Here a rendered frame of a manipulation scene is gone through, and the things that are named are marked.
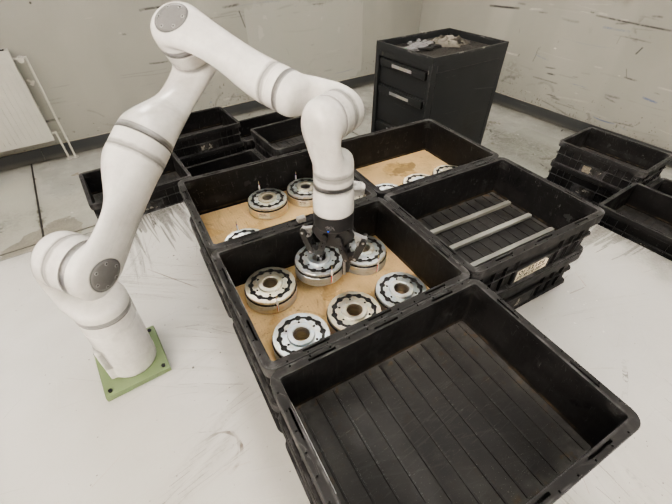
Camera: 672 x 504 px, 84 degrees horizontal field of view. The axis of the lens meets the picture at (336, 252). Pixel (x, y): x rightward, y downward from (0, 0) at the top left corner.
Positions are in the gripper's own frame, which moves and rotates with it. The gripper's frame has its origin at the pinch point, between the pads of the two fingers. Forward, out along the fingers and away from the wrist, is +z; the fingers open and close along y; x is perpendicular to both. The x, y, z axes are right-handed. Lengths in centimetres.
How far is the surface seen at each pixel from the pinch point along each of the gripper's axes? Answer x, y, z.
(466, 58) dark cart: 172, 26, 1
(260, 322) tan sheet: -15.2, -10.4, 4.2
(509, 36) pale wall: 371, 70, 28
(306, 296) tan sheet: -6.6, -4.0, 4.2
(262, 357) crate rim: -27.8, -3.1, -5.8
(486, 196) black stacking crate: 42, 33, 4
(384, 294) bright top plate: -4.5, 11.5, 1.3
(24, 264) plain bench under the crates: -5, -87, 17
